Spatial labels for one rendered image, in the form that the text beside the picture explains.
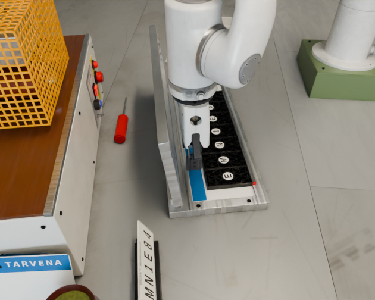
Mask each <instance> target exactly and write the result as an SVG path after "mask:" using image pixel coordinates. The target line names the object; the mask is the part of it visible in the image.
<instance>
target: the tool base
mask: <svg viewBox="0 0 375 300"><path fill-rule="evenodd" d="M223 87H224V91H225V93H226V96H227V99H228V102H229V105H230V108H231V111H232V114H233V116H234V119H235V122H236V125H237V129H238V131H239V134H240V137H241V140H242V143H243V146H244V148H245V151H246V154H247V157H248V160H249V163H250V166H251V168H252V172H253V174H254V177H255V181H256V185H252V186H251V188H252V191H253V194H254V195H253V196H252V197H245V198H233V199H221V200H214V201H202V202H193V200H192V195H191V191H190V183H189V176H188V171H187V170H186V157H185V150H184V148H183V145H182V132H181V128H180V120H179V112H178V107H177V101H175V100H174V98H173V97H172V95H171V93H170V91H169V89H168V95H169V101H170V109H171V118H172V124H173V134H174V141H175V146H176V155H177V164H178V169H179V178H180V188H181V194H182V201H183V205H182V206H178V207H174V205H173V200H172V197H171V193H170V189H169V186H168V181H167V178H166V182H167V195H168V208H169V215H170V218H180V217H192V216H199V215H210V214H222V213H233V212H240V211H252V210H263V209H268V207H269V204H270V201H269V198H268V196H267V192H266V191H265V187H264V185H263V181H262V180H261V176H260V174H259V171H258V168H257V165H256V163H255V160H254V157H253V154H252V152H251V149H250V146H249V143H248V140H247V138H246V135H245V132H244V130H243V127H242V124H241V122H240V119H239V116H238V113H237V111H236V107H235V105H234V102H233V100H232V96H231V94H230V91H229V88H227V87H225V86H223ZM248 199H250V200H251V202H247V200H248ZM197 204H200V205H201V206H200V207H199V208H198V207H197V206H196V205H197Z"/></svg>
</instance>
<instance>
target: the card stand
mask: <svg viewBox="0 0 375 300"><path fill-rule="evenodd" d="M154 258H155V283H156V296H157V300H162V290H161V271H160V252H159V242H158V241H154ZM135 300H138V239H136V243H135Z"/></svg>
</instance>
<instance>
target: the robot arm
mask: <svg viewBox="0 0 375 300"><path fill-rule="evenodd" d="M222 6H223V1H222V0H165V1H164V7H165V30H166V43H167V67H168V89H169V91H170V93H171V95H172V97H173V98H174V100H175V101H177V102H178V104H179V120H180V128H181V132H182V145H183V148H186V149H187V156H186V170H187V171H190V170H200V169H201V168H202V146H203V147H204V148H207V147H208V146H209V144H210V111H209V101H210V100H211V99H212V97H213V94H215V92H216V89H217V83H218V84H220V85H222V86H225V87H227V88H231V89H239V88H242V87H244V86H245V85H247V84H248V83H249V81H250V80H251V79H252V77H253V76H254V74H255V72H256V70H257V68H258V66H259V64H260V61H261V59H262V57H263V54H264V51H265V48H266V46H267V43H268V40H269V37H270V34H271V31H272V28H273V24H274V19H275V16H276V0H235V8H234V13H233V18H232V23H231V25H230V29H227V28H225V26H224V24H223V22H222V18H221V15H222ZM374 38H375V0H340V2H339V5H338V8H337V11H336V15H335V18H334V20H333V24H332V28H331V30H330V33H329V37H328V39H327V40H325V41H321V42H318V43H316V44H315V45H314V46H313V47H312V50H311V53H312V55H313V56H314V58H316V59H317V60H318V61H319V62H321V63H323V64H325V65H328V66H331V67H334V68H338V69H341V70H347V71H367V70H371V69H374V68H375V45H372V44H373V41H374ZM190 148H193V153H190Z"/></svg>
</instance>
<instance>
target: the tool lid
mask: <svg viewBox="0 0 375 300"><path fill-rule="evenodd" d="M149 37H150V46H151V61H152V76H153V85H154V100H155V116H156V124H157V139H158V147H159V150H160V154H161V159H162V163H163V166H164V170H165V175H166V178H167V181H168V186H169V189H170V193H171V197H172V200H173V205H174V207H178V206H182V205H183V201H182V194H181V188H180V178H179V169H178V164H177V155H176V146H175V141H174V134H173V124H172V118H171V109H170V101H169V95H168V88H167V79H166V76H165V70H164V64H163V58H162V55H161V49H160V43H159V39H158V33H157V28H156V24H155V25H151V26H149Z"/></svg>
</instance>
